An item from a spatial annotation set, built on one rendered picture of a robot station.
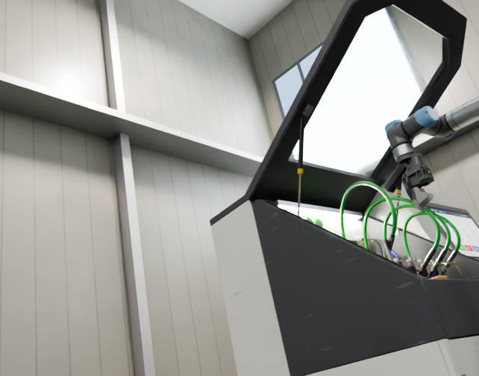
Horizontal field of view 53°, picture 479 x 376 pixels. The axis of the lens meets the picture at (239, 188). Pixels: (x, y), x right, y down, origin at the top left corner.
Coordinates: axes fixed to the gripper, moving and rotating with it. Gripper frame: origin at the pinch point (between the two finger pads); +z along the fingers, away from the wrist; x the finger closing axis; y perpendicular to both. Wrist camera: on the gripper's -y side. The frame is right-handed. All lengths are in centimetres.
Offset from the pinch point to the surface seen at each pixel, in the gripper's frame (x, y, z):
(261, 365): -34, -61, 38
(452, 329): -28, 10, 42
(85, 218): -29, -220, -91
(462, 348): -26, 10, 48
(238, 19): 188, -226, -387
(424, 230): 36.2, -19.3, -3.2
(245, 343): -34, -68, 28
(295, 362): -34, -44, 40
